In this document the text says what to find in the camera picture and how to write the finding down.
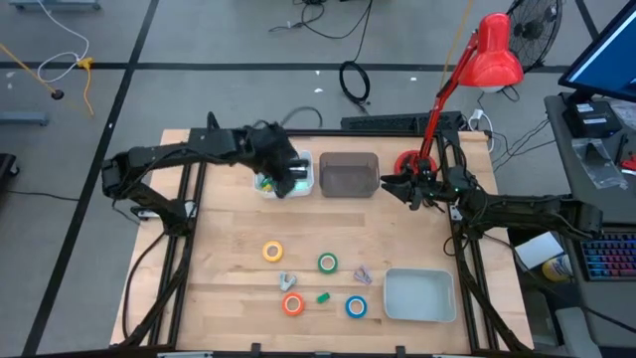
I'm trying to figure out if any white paper box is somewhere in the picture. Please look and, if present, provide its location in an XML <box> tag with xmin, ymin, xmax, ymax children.
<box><xmin>514</xmin><ymin>235</ymin><xmax>565</xmax><ymax>270</ymax></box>

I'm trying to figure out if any coiled black cable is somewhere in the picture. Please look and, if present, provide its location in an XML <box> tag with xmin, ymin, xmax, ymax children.
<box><xmin>339</xmin><ymin>60</ymin><xmax>373</xmax><ymax>113</ymax></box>

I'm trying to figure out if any red desk lamp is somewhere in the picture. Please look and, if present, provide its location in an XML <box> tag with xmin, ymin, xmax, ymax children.
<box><xmin>394</xmin><ymin>12</ymin><xmax>526</xmax><ymax>178</ymax></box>

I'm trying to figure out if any backlit rainbow keyboard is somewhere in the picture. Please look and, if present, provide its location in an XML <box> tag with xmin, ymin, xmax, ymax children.
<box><xmin>578</xmin><ymin>231</ymin><xmax>636</xmax><ymax>282</ymax></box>

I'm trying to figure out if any orange tape roll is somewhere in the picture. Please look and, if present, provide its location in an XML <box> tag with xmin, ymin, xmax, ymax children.
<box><xmin>282</xmin><ymin>292</ymin><xmax>305</xmax><ymax>317</ymax></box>

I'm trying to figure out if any thin yellow strap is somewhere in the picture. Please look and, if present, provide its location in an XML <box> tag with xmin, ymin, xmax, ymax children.
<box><xmin>440</xmin><ymin>0</ymin><xmax>474</xmax><ymax>89</ymax></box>

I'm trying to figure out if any yellow floor cable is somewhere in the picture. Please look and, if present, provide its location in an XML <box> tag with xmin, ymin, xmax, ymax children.
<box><xmin>77</xmin><ymin>57</ymin><xmax>96</xmax><ymax>118</ymax></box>

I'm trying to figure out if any black floor object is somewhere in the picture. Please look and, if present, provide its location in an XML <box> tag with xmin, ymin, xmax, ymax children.
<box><xmin>0</xmin><ymin>152</ymin><xmax>20</xmax><ymax>180</ymax></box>

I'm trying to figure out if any grey staple remover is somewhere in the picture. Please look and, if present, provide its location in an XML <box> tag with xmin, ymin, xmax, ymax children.
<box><xmin>277</xmin><ymin>270</ymin><xmax>298</xmax><ymax>292</ymax></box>

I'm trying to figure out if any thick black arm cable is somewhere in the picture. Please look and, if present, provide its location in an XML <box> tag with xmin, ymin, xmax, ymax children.
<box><xmin>121</xmin><ymin>231</ymin><xmax>168</xmax><ymax>344</ymax></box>

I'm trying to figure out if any small black box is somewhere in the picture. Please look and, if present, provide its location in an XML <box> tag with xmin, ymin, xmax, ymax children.
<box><xmin>562</xmin><ymin>100</ymin><xmax>622</xmax><ymax>139</ymax></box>

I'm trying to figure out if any blue tape roll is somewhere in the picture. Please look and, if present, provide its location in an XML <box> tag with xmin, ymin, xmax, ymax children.
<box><xmin>345</xmin><ymin>295</ymin><xmax>369</xmax><ymax>319</ymax></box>

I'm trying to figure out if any grey plastic tray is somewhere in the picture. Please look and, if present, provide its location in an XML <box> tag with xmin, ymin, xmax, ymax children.
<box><xmin>383</xmin><ymin>267</ymin><xmax>458</xmax><ymax>324</ymax></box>

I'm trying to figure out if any brown plastic bin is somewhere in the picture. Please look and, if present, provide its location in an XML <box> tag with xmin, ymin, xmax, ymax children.
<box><xmin>318</xmin><ymin>151</ymin><xmax>381</xmax><ymax>199</ymax></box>

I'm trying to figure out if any clear plastic bag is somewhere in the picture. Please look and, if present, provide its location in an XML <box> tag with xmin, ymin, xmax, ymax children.
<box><xmin>570</xmin><ymin>137</ymin><xmax>628</xmax><ymax>191</ymax></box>

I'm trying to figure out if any white floor cable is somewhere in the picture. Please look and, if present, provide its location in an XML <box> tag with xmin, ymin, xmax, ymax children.
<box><xmin>37</xmin><ymin>0</ymin><xmax>90</xmax><ymax>85</ymax></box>

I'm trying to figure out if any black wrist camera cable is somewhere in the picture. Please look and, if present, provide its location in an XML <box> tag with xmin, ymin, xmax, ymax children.
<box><xmin>250</xmin><ymin>105</ymin><xmax>324</xmax><ymax>131</ymax></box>

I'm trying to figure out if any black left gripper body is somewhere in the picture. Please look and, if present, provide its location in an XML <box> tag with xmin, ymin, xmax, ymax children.
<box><xmin>251</xmin><ymin>123</ymin><xmax>300</xmax><ymax>200</ymax></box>

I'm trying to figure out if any yellow lidded container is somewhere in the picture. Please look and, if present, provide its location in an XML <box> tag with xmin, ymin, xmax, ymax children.
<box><xmin>542</xmin><ymin>253</ymin><xmax>573</xmax><ymax>283</ymax></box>

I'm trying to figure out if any black power strip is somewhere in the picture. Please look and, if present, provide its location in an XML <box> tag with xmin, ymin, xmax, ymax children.
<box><xmin>340</xmin><ymin>111</ymin><xmax>464</xmax><ymax>133</ymax></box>

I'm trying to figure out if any black aluminium table frame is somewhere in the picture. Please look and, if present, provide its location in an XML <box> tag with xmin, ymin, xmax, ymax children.
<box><xmin>118</xmin><ymin>111</ymin><xmax>533</xmax><ymax>357</ymax></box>

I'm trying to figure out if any black floor cable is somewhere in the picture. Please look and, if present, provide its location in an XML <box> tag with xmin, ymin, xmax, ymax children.
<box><xmin>269</xmin><ymin>0</ymin><xmax>375</xmax><ymax>66</ymax></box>

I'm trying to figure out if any grey chair armrest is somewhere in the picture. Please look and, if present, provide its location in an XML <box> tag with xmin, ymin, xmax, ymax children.
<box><xmin>556</xmin><ymin>306</ymin><xmax>605</xmax><ymax>358</ymax></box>

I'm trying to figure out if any yellow tape roll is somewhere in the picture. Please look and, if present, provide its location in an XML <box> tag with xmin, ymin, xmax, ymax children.
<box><xmin>261</xmin><ymin>240</ymin><xmax>285</xmax><ymax>264</ymax></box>

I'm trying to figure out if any white plastic bin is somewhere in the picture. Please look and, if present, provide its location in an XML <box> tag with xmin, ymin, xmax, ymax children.
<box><xmin>252</xmin><ymin>150</ymin><xmax>316</xmax><ymax>199</ymax></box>

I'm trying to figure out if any white power adapter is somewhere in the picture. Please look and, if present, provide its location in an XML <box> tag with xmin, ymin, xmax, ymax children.
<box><xmin>469</xmin><ymin>107</ymin><xmax>493</xmax><ymax>150</ymax></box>

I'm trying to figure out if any grey side desk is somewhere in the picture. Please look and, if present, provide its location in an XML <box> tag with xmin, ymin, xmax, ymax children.
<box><xmin>544</xmin><ymin>91</ymin><xmax>636</xmax><ymax>225</ymax></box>

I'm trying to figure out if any black floor fan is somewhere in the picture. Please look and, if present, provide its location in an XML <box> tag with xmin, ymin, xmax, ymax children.
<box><xmin>506</xmin><ymin>0</ymin><xmax>565</xmax><ymax>74</ymax></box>

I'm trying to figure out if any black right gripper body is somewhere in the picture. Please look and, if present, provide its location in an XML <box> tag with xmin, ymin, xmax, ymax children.
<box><xmin>409</xmin><ymin>163</ymin><xmax>456</xmax><ymax>212</ymax></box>

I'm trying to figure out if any grey table leg base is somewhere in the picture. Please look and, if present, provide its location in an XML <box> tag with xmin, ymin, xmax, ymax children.
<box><xmin>0</xmin><ymin>111</ymin><xmax>50</xmax><ymax>126</ymax></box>
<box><xmin>9</xmin><ymin>0</ymin><xmax>100</xmax><ymax>12</ymax></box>

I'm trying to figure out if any computer monitor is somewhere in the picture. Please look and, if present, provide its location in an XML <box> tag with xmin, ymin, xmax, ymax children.
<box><xmin>558</xmin><ymin>0</ymin><xmax>636</xmax><ymax>104</ymax></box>

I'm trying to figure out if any green tape roll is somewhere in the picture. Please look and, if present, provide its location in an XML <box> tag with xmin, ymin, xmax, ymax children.
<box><xmin>317</xmin><ymin>252</ymin><xmax>340</xmax><ymax>275</ymax></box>

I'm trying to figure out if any yellow pole with black base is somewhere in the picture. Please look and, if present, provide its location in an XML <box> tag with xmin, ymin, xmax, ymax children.
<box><xmin>0</xmin><ymin>44</ymin><xmax>65</xmax><ymax>101</ymax></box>

